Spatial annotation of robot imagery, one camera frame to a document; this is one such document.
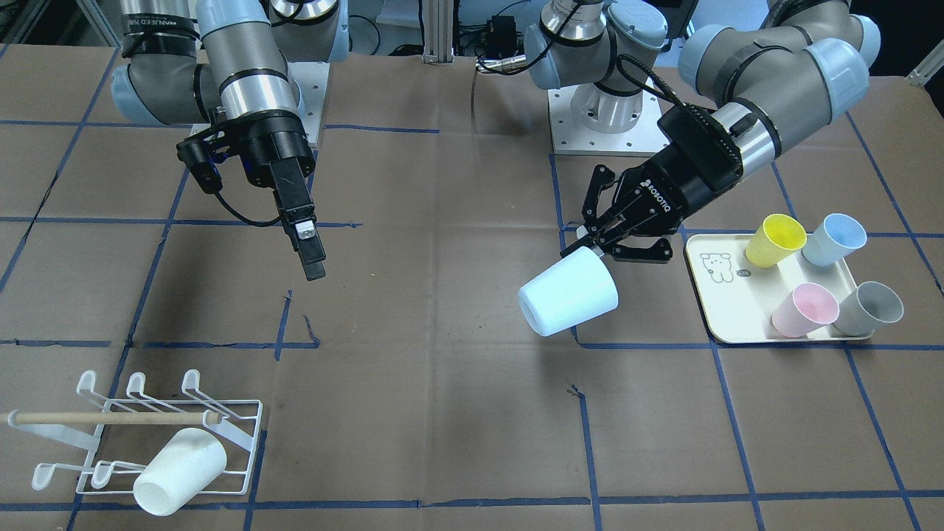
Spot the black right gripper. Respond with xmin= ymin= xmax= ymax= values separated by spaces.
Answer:
xmin=176 ymin=110 xmax=326 ymax=281

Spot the grey plastic cup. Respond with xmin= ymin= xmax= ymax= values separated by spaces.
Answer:
xmin=833 ymin=281 xmax=904 ymax=336

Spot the pink plastic cup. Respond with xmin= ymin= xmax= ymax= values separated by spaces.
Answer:
xmin=770 ymin=282 xmax=840 ymax=337

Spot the yellow plastic cup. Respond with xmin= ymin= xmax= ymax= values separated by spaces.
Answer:
xmin=745 ymin=214 xmax=807 ymax=268

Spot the aluminium frame post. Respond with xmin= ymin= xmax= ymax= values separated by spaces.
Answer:
xmin=418 ymin=0 xmax=458 ymax=64

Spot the light blue cup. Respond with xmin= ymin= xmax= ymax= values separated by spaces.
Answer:
xmin=517 ymin=246 xmax=618 ymax=336
xmin=801 ymin=212 xmax=867 ymax=268

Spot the white wire cup rack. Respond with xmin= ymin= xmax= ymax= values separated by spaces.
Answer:
xmin=7 ymin=369 xmax=263 ymax=496

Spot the cream plastic tray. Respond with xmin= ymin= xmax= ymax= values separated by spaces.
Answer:
xmin=685 ymin=233 xmax=858 ymax=344

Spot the white cream plastic cup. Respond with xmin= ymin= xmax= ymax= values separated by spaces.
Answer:
xmin=133 ymin=427 xmax=227 ymax=516

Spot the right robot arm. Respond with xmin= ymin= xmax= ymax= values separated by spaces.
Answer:
xmin=111 ymin=1 xmax=350 ymax=281

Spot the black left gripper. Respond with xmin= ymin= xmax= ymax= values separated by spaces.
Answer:
xmin=579 ymin=105 xmax=744 ymax=263

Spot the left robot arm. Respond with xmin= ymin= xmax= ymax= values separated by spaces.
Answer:
xmin=524 ymin=1 xmax=882 ymax=263

